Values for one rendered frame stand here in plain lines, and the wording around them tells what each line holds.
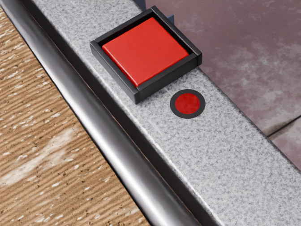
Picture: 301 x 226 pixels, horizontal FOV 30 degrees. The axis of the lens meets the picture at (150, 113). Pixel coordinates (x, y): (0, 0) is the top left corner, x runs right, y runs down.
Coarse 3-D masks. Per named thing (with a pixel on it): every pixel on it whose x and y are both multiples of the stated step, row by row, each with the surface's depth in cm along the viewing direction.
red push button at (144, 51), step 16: (128, 32) 53; (144, 32) 53; (160, 32) 53; (112, 48) 52; (128, 48) 52; (144, 48) 52; (160, 48) 52; (176, 48) 52; (128, 64) 51; (144, 64) 51; (160, 64) 51; (144, 80) 50
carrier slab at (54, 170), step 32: (0, 32) 54; (0, 64) 51; (32, 64) 51; (0, 96) 49; (32, 96) 49; (0, 128) 48; (32, 128) 47; (64, 128) 47; (0, 160) 46; (32, 160) 46; (64, 160) 46; (96, 160) 45; (0, 192) 44; (32, 192) 44; (64, 192) 44; (96, 192) 44; (0, 224) 43; (32, 224) 43; (64, 224) 42; (96, 224) 42; (128, 224) 42
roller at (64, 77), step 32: (0, 0) 58; (32, 32) 56; (64, 64) 54; (64, 96) 51; (96, 128) 49; (128, 160) 47; (128, 192) 46; (160, 192) 45; (160, 224) 44; (192, 224) 44
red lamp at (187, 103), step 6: (180, 96) 51; (186, 96) 51; (192, 96) 51; (180, 102) 50; (186, 102) 50; (192, 102) 50; (198, 102) 50; (180, 108) 50; (186, 108) 50; (192, 108) 50; (198, 108) 50
